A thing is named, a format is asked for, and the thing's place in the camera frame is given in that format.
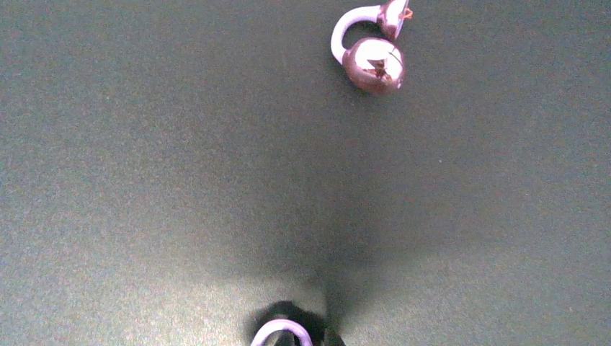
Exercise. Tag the purple earbud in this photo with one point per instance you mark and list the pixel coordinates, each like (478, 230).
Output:
(373, 64)
(299, 334)

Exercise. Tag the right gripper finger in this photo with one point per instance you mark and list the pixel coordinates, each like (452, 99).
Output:
(332, 338)

